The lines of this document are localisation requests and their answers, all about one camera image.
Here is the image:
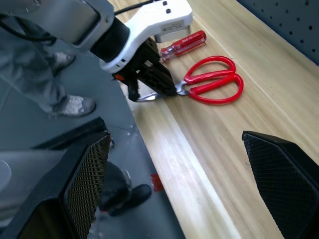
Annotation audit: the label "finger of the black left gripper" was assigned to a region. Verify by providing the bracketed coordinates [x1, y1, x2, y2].
[139, 61, 179, 98]
[126, 79, 141, 103]

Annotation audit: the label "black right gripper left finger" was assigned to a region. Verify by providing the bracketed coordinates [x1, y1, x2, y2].
[4, 131, 112, 239]

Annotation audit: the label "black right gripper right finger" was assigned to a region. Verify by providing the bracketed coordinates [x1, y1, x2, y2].
[241, 130, 319, 239]

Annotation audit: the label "dark blue pegboard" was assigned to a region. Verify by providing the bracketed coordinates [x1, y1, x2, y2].
[236, 0, 319, 66]

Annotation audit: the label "black foot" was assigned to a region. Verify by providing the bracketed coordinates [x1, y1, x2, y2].
[98, 161, 153, 217]

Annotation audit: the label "silver robot body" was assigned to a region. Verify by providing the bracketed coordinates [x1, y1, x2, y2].
[0, 149, 67, 220]

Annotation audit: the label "person in grey trousers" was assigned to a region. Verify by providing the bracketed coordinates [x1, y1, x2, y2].
[0, 14, 97, 118]

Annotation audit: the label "red handled screwdriver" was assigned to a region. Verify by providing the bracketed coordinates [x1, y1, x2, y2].
[159, 30, 207, 64]

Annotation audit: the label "red handled scissors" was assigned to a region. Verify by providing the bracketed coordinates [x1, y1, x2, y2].
[137, 55, 245, 106]

